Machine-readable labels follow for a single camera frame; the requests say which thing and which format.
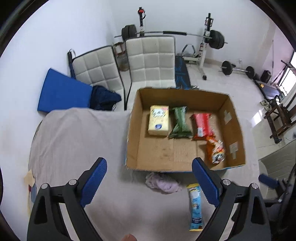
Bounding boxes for barbell on rack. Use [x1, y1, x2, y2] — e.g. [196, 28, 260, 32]
[115, 25, 228, 50]

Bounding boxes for red snack packet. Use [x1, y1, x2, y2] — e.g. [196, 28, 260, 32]
[191, 113, 215, 141]

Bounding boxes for lilac cloth bundle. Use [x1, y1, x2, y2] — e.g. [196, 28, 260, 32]
[145, 172, 182, 194]

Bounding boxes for white padded chair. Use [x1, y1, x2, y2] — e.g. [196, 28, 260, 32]
[125, 36, 176, 110]
[71, 46, 126, 111]

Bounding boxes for dark blue fabric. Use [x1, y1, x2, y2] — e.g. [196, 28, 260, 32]
[90, 85, 122, 111]

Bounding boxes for green snack packet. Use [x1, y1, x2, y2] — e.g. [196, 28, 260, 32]
[169, 106, 193, 138]

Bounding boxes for printed cardboard milk box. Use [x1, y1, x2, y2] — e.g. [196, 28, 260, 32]
[125, 88, 246, 172]

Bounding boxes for left white padded chair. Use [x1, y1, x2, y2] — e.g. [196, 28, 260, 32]
[71, 46, 126, 111]

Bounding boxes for blue foam mat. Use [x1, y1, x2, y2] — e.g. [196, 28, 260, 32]
[37, 68, 92, 113]

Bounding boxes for dark wooden chair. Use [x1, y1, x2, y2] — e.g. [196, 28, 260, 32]
[264, 94, 295, 144]

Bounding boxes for floor barbell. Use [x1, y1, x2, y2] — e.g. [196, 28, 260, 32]
[221, 61, 255, 79]

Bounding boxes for orange panda snack bag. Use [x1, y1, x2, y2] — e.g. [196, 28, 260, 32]
[206, 136, 226, 165]

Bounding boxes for right white padded chair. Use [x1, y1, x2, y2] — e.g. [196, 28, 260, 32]
[125, 36, 176, 110]

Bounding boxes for light blue milk powder bag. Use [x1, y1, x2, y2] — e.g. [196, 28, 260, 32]
[187, 183, 203, 232]

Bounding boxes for black blue bench pad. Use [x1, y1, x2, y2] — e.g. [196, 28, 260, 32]
[175, 56, 191, 89]

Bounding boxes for white cushioned seat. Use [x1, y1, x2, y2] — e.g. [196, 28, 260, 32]
[257, 138, 296, 200]

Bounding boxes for white weight bench rack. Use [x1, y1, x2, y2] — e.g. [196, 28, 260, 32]
[178, 13, 213, 80]

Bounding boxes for left hand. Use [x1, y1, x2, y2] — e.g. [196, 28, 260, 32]
[121, 234, 137, 241]

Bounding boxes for yellow tissue pack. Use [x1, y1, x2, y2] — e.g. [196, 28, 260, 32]
[148, 105, 169, 137]

